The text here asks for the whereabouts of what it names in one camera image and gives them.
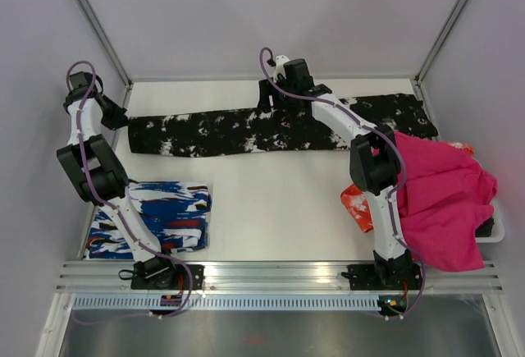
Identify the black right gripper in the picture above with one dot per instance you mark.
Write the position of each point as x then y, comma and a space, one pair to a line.
265, 90

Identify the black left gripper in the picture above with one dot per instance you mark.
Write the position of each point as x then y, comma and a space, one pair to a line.
119, 120

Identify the black white splattered trousers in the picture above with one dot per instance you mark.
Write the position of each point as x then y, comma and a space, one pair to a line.
251, 130

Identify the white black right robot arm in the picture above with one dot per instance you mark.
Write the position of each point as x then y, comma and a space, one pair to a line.
376, 167

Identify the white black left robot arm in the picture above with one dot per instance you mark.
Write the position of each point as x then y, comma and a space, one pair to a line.
99, 178

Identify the blue white patterned folded trousers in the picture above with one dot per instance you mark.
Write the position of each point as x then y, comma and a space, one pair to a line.
176, 212

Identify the orange white garment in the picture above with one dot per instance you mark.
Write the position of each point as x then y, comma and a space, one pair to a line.
355, 203

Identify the pink garment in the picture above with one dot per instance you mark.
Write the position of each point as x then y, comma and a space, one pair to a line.
446, 197

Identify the white laundry basket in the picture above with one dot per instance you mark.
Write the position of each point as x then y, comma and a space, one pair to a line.
492, 230

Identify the left aluminium frame post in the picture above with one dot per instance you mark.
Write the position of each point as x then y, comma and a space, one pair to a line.
100, 33

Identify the aluminium frame post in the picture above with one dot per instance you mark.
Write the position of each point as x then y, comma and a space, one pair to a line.
100, 33
446, 31

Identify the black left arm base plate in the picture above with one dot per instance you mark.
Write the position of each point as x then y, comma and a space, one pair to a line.
193, 275

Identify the aluminium mounting rail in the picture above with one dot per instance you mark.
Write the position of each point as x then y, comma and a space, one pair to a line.
271, 277

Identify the white slotted cable duct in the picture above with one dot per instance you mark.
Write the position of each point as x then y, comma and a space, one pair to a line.
230, 302

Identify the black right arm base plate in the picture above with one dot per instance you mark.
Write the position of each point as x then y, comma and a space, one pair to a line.
370, 277

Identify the right aluminium frame post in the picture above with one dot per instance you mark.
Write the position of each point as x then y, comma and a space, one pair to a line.
446, 31

